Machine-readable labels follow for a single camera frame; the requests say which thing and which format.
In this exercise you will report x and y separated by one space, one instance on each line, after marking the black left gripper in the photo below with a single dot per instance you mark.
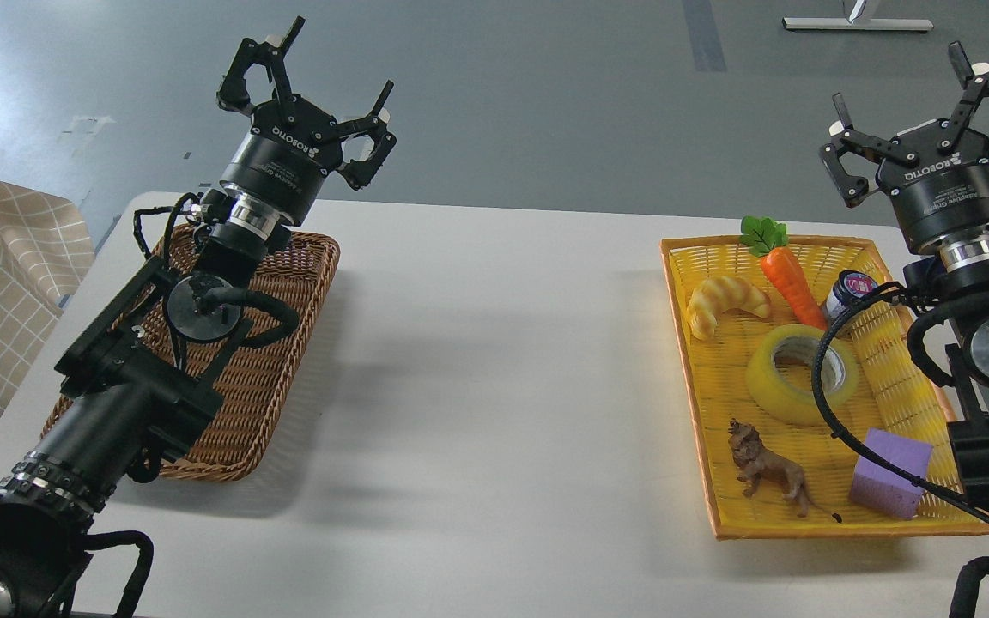
284 165

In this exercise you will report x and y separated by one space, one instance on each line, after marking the yellow plastic basket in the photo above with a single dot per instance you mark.
890 393

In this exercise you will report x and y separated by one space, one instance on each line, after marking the toy croissant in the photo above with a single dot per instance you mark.
718 295

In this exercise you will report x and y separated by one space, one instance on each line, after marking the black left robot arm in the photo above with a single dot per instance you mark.
45 517

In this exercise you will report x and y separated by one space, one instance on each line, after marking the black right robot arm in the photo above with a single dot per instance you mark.
948 341

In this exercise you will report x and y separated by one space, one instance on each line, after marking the brown wicker basket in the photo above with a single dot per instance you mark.
176 379

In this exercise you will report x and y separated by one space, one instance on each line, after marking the purple foam cube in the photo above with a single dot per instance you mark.
877 488

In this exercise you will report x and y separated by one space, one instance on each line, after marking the toy carrot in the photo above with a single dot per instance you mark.
767 240

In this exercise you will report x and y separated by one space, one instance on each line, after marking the small dark jar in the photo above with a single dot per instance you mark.
849 287

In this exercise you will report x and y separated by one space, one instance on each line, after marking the brown toy lion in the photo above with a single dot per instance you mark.
756 463

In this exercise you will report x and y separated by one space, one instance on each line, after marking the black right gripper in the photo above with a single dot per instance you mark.
945 193

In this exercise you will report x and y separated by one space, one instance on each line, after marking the white stand base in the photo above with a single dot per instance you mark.
858 16

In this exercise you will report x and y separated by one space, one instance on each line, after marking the yellow tape roll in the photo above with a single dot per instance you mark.
779 374

